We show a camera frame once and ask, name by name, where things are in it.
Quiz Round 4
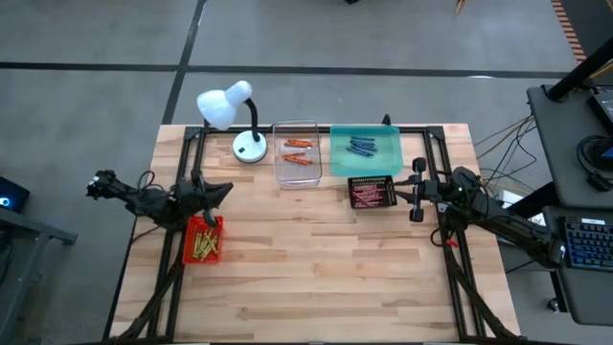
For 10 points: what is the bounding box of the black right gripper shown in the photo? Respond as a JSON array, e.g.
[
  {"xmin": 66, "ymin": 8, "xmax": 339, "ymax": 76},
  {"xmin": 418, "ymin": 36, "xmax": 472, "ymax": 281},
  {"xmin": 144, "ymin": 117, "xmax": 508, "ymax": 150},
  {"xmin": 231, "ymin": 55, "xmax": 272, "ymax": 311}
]
[{"xmin": 393, "ymin": 172, "xmax": 452, "ymax": 223}]

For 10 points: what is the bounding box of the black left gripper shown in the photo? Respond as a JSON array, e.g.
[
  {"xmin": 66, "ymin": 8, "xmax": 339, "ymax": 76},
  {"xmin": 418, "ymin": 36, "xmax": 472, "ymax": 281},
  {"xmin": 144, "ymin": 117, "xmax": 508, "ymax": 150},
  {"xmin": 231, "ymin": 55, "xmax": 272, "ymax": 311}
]
[{"xmin": 170, "ymin": 179, "xmax": 236, "ymax": 228}]

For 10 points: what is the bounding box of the black mesh basket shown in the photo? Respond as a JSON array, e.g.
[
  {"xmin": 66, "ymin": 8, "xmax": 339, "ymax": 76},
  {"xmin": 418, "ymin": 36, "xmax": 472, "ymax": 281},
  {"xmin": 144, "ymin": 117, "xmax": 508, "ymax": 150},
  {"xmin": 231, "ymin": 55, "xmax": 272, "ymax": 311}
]
[{"xmin": 348, "ymin": 175, "xmax": 398, "ymax": 210}]

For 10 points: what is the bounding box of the teal plastic bin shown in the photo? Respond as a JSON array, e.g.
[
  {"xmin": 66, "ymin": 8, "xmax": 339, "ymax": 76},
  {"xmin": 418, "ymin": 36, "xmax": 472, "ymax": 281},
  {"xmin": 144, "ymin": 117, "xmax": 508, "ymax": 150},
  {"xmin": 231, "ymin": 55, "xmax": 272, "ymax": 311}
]
[{"xmin": 329, "ymin": 124, "xmax": 404, "ymax": 177}]

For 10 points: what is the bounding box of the red plastic basket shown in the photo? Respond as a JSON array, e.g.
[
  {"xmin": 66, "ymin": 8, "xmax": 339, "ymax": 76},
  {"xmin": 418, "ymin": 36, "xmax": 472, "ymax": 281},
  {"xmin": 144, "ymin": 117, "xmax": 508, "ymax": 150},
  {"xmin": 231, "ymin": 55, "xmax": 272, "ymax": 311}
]
[{"xmin": 181, "ymin": 215, "xmax": 225, "ymax": 265}]

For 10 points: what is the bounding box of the clear plastic bin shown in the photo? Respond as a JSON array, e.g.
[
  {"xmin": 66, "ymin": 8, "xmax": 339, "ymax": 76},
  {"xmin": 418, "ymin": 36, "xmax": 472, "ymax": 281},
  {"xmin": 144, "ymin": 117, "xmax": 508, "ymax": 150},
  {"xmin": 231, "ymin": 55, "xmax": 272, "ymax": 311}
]
[{"xmin": 271, "ymin": 119, "xmax": 324, "ymax": 191}]

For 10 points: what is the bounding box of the white desk lamp black neck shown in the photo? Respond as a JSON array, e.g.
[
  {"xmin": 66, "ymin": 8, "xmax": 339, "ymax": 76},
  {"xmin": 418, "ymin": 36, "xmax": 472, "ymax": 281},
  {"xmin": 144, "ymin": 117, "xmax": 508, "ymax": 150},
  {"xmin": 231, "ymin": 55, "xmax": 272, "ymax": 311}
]
[{"xmin": 195, "ymin": 80, "xmax": 269, "ymax": 165}]

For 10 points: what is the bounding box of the white paper sheet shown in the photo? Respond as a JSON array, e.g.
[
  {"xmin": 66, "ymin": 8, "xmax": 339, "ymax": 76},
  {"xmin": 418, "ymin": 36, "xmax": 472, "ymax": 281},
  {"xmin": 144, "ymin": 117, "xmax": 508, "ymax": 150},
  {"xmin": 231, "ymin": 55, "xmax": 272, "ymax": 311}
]
[{"xmin": 496, "ymin": 189, "xmax": 548, "ymax": 227}]

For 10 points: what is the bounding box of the black support beam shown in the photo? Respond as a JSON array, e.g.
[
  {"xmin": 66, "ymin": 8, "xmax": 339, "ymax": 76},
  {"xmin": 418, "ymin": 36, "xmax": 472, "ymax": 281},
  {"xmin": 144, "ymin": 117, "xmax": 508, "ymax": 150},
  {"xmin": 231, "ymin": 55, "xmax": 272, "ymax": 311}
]
[{"xmin": 507, "ymin": 183, "xmax": 560, "ymax": 217}]

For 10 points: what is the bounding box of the grey computer desk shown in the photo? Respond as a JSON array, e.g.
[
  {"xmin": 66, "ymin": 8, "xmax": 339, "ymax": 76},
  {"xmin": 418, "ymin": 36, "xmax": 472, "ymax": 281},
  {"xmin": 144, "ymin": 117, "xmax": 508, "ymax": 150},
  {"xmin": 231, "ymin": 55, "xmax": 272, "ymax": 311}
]
[{"xmin": 526, "ymin": 83, "xmax": 613, "ymax": 211}]

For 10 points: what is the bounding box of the grey side table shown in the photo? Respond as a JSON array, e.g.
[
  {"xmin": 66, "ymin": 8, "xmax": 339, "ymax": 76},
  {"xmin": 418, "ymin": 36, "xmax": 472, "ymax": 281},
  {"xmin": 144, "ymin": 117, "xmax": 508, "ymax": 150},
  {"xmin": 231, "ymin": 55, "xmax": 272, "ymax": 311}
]
[{"xmin": 0, "ymin": 206, "xmax": 79, "ymax": 345}]

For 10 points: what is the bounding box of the backlit keyboard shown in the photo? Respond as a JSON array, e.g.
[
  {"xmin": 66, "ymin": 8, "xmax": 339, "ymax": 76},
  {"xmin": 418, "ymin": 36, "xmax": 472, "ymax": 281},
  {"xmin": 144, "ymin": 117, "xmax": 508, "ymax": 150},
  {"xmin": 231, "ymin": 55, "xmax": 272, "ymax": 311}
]
[{"xmin": 563, "ymin": 216, "xmax": 613, "ymax": 272}]

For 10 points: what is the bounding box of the black box with blue light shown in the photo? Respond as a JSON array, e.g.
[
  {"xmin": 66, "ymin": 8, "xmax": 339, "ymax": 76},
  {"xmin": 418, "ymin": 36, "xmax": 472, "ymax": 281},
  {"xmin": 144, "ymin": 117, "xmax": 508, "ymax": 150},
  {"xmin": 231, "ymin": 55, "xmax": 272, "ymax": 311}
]
[{"xmin": 0, "ymin": 175, "xmax": 31, "ymax": 215}]

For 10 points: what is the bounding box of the grey desk extension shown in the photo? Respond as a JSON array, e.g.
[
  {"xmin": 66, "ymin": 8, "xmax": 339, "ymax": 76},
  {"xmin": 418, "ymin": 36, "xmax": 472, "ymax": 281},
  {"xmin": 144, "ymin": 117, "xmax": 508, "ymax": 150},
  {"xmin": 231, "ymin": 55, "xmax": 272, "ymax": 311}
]
[{"xmin": 543, "ymin": 205, "xmax": 613, "ymax": 327}]

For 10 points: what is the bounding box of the black pole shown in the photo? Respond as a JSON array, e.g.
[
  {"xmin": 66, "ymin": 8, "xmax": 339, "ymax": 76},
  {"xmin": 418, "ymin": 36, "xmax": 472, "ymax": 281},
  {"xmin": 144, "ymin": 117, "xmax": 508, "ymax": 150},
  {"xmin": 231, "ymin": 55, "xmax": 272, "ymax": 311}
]
[{"xmin": 545, "ymin": 36, "xmax": 613, "ymax": 103}]

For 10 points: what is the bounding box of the black laptop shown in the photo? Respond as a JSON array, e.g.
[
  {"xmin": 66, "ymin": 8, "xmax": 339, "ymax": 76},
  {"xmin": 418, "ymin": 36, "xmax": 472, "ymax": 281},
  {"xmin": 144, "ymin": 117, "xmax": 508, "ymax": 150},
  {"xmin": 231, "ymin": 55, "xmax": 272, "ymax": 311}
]
[{"xmin": 587, "ymin": 85, "xmax": 613, "ymax": 136}]

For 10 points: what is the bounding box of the black floor mat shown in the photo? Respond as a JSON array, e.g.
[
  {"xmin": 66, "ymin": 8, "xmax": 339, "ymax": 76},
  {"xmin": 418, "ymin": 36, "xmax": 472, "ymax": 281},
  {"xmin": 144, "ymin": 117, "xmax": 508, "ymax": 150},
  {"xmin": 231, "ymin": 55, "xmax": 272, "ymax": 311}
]
[{"xmin": 559, "ymin": 0, "xmax": 613, "ymax": 54}]

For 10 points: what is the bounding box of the black aluminium table frame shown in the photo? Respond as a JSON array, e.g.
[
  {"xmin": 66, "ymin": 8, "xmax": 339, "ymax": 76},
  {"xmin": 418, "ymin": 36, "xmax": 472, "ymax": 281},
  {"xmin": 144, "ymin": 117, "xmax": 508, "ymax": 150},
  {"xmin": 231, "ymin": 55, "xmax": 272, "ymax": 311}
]
[{"xmin": 107, "ymin": 124, "xmax": 523, "ymax": 345}]

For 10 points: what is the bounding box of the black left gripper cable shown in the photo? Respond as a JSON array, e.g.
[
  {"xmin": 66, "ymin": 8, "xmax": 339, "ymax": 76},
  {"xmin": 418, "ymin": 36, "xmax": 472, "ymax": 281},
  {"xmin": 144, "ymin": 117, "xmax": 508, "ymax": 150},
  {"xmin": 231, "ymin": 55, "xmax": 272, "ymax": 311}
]
[{"xmin": 135, "ymin": 169, "xmax": 157, "ymax": 192}]

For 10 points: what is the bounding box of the yellow cable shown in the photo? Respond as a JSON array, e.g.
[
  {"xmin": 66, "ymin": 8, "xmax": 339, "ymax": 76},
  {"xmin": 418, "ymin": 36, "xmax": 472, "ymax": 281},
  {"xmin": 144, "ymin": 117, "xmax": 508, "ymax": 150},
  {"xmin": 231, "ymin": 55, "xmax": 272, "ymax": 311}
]
[{"xmin": 476, "ymin": 117, "xmax": 535, "ymax": 160}]

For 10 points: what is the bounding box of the black loose cable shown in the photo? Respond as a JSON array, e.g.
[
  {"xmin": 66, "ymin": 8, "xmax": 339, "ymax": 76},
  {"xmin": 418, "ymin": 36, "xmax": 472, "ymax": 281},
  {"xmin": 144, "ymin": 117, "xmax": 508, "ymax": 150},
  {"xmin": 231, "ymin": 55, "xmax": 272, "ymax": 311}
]
[{"xmin": 473, "ymin": 113, "xmax": 538, "ymax": 193}]

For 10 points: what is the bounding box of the black coiled cable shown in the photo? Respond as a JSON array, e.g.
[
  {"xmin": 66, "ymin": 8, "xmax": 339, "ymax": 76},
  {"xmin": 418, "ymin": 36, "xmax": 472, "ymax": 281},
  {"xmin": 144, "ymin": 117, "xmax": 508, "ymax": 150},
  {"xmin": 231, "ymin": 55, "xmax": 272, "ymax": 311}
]
[{"xmin": 576, "ymin": 134, "xmax": 613, "ymax": 193}]

